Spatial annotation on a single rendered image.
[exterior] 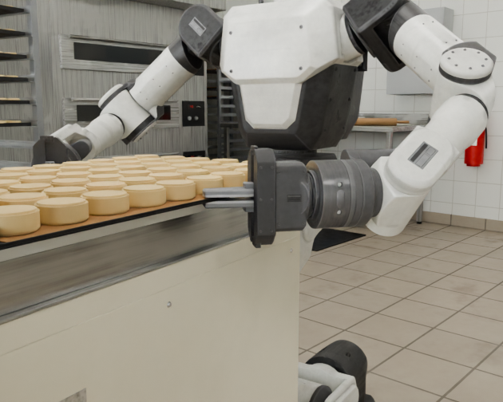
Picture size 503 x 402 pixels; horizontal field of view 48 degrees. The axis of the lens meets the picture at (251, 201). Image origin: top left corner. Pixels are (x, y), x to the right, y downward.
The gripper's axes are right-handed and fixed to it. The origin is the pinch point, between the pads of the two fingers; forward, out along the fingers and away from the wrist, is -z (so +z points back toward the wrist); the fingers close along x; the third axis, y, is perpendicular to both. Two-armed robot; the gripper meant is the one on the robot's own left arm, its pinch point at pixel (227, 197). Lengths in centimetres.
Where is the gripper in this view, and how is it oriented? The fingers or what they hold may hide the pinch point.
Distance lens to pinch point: 70.4
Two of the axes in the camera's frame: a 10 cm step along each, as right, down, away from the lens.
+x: 0.0, -9.9, -1.5
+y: 2.2, 1.5, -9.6
